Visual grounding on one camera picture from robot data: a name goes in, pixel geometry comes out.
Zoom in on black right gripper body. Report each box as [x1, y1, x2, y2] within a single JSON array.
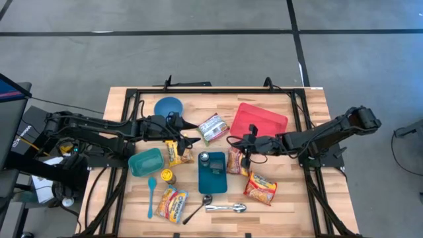
[[241, 124, 284, 169]]

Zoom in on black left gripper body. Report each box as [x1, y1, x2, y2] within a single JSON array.
[[141, 112, 186, 156]]

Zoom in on dark red ramen packet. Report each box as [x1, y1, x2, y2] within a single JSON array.
[[226, 146, 252, 177]]

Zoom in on yellow ramen packet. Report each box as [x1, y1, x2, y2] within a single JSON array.
[[165, 139, 195, 167]]

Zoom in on red plastic bin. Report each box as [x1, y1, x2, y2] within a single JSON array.
[[229, 102, 289, 139]]

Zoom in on dark green spice tin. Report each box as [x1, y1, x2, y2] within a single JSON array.
[[209, 160, 224, 175]]

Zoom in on yellow-lid seasoning jar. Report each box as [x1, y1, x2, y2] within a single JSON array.
[[161, 169, 177, 185]]

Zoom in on bright red ramen packet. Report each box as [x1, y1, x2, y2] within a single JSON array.
[[243, 171, 278, 206]]

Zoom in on blue-edged ramen packet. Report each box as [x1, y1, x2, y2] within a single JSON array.
[[154, 184, 189, 224]]

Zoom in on blue round bowl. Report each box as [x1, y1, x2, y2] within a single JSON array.
[[153, 96, 184, 119]]

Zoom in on green-edged shrimp ramen packet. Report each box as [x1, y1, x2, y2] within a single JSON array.
[[196, 112, 230, 146]]

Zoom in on teal plastic bin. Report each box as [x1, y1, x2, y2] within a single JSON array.
[[128, 147, 165, 178]]

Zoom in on blue rectangular plastic bin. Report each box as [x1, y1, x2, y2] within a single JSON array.
[[198, 151, 228, 194]]

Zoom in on teal plastic spoon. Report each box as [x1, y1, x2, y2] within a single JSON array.
[[147, 177, 157, 219]]

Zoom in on silver metal spoon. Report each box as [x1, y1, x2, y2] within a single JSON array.
[[204, 202, 248, 214]]

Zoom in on black spoon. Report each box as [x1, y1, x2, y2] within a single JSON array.
[[182, 194, 213, 225]]

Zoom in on black cardboard box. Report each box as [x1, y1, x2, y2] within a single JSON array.
[[11, 105, 64, 156]]

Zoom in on white paper sheet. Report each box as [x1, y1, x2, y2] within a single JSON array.
[[32, 157, 64, 204]]

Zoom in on dark computer monitor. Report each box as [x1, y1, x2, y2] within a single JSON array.
[[0, 73, 33, 171]]

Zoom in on black aluminium table frame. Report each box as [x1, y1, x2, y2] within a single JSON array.
[[75, 75, 364, 238]]

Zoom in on thin black cable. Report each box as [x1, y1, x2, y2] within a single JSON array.
[[31, 96, 104, 115]]

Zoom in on yellow cable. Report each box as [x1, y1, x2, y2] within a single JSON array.
[[21, 137, 51, 157]]

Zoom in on black floor cable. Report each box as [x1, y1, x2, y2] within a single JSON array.
[[391, 125, 423, 177]]

